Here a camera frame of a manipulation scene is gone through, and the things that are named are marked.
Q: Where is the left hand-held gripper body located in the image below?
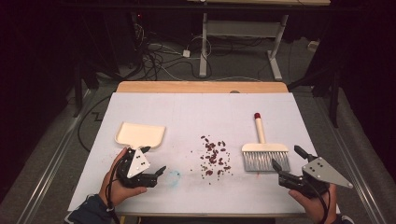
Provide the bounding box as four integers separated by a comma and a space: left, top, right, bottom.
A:
116, 147, 158, 189

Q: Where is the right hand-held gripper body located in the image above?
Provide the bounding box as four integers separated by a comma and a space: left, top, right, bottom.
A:
278, 156, 355, 200

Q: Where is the cream plastic dustpan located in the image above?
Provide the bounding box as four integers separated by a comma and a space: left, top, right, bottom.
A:
114, 120, 166, 150

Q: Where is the cream brush with grey bristles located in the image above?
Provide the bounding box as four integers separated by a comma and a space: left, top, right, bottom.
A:
241, 112, 291, 173

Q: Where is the person's left hand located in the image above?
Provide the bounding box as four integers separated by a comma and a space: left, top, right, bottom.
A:
98, 147, 148, 208

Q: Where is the person's right hand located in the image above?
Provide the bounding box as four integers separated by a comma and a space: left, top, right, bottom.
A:
288, 183, 339, 224

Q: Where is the pile of red beans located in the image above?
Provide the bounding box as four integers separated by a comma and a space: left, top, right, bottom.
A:
190, 134, 233, 186

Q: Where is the black metal stand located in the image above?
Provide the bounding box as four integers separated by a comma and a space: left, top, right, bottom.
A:
288, 60, 341, 129
72, 57, 101, 119

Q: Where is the white table cover board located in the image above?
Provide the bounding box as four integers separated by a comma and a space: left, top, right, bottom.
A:
67, 91, 341, 216

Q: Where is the wooden table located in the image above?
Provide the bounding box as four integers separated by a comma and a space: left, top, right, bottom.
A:
116, 80, 309, 218

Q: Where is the black computer tower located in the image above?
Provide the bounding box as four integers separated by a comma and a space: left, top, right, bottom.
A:
102, 11, 148, 71

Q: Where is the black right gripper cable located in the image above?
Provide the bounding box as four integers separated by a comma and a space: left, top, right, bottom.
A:
306, 179, 332, 224

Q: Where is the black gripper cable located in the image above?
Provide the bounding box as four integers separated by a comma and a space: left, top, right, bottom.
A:
105, 157, 126, 224
306, 179, 332, 224

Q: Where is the metal floor rail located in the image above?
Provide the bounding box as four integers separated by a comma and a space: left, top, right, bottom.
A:
17, 89, 96, 224
311, 92, 389, 224

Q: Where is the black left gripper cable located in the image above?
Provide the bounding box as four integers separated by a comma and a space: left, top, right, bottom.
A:
105, 157, 126, 224

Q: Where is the black floor cable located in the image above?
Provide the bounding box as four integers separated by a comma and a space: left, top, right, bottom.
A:
77, 92, 114, 154

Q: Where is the tangle of black floor cables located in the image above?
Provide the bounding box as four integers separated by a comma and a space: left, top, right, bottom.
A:
134, 22, 214, 82

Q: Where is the white metal desk frame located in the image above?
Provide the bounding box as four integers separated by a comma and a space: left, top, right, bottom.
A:
186, 0, 332, 81

